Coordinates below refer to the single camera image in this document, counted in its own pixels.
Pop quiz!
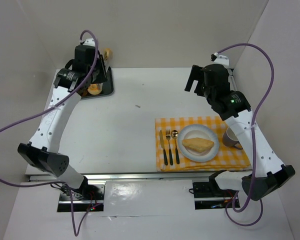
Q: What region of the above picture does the aluminium rail front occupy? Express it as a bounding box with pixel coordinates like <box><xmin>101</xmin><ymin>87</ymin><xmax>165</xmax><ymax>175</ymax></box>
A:
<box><xmin>28</xmin><ymin>172</ymin><xmax>216</xmax><ymax>182</ymax></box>

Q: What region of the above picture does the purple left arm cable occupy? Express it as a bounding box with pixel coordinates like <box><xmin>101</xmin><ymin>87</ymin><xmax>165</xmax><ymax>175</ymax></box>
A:
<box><xmin>0</xmin><ymin>29</ymin><xmax>101</xmax><ymax>237</ymax></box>

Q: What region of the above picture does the gold spoon black handle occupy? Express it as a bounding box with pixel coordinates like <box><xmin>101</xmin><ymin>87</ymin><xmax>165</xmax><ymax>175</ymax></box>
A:
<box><xmin>171</xmin><ymin>130</ymin><xmax>180</xmax><ymax>165</ymax></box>

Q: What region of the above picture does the yellow checkered cloth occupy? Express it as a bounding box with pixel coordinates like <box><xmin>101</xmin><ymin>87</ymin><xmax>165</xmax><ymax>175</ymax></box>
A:
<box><xmin>155</xmin><ymin>116</ymin><xmax>250</xmax><ymax>172</ymax></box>

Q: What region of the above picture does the gold knife black handle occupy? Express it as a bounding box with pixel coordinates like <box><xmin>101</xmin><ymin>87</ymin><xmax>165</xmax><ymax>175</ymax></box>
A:
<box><xmin>159</xmin><ymin>130</ymin><xmax>168</xmax><ymax>166</ymax></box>

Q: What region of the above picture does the gold fork black handle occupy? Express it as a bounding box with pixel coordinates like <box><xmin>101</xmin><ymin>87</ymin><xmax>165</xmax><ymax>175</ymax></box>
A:
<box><xmin>165</xmin><ymin>129</ymin><xmax>174</xmax><ymax>166</ymax></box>

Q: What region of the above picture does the round donut bread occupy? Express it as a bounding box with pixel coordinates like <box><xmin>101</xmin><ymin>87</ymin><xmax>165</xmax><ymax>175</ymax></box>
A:
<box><xmin>87</xmin><ymin>83</ymin><xmax>103</xmax><ymax>96</ymax></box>

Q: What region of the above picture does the purple mug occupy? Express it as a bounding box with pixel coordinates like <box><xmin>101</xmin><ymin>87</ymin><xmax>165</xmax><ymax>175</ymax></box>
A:
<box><xmin>222</xmin><ymin>127</ymin><xmax>243</xmax><ymax>150</ymax></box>

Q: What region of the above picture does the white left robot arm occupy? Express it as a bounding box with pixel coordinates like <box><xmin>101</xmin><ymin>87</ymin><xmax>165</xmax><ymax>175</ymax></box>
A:
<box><xmin>17</xmin><ymin>43</ymin><xmax>113</xmax><ymax>196</ymax></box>

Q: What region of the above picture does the long golden bread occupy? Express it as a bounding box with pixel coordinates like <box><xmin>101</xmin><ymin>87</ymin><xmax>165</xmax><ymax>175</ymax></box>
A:
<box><xmin>181</xmin><ymin>137</ymin><xmax>215</xmax><ymax>153</ymax></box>

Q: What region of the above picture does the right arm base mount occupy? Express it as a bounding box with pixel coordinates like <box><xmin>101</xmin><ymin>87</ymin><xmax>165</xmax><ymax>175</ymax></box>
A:
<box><xmin>188</xmin><ymin>182</ymin><xmax>236</xmax><ymax>210</ymax></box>

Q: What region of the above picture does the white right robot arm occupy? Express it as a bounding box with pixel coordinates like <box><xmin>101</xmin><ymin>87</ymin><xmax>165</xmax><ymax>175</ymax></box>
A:
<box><xmin>184</xmin><ymin>64</ymin><xmax>296</xmax><ymax>201</ymax></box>

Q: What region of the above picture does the white blue-rimmed plate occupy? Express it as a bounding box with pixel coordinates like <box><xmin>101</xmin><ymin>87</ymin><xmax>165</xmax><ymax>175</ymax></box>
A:
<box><xmin>177</xmin><ymin>124</ymin><xmax>220</xmax><ymax>163</ymax></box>

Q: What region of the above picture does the black baking tray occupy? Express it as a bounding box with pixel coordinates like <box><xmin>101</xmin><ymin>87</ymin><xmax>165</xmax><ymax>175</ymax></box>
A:
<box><xmin>80</xmin><ymin>67</ymin><xmax>114</xmax><ymax>99</ymax></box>

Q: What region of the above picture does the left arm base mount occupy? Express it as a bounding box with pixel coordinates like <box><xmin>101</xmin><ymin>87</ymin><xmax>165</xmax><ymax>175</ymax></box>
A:
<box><xmin>50</xmin><ymin>183</ymin><xmax>105</xmax><ymax>213</ymax></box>

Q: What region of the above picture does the small oval bread roll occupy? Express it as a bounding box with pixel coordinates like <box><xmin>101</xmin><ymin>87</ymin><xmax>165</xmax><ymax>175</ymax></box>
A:
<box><xmin>103</xmin><ymin>48</ymin><xmax>113</xmax><ymax>61</ymax></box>

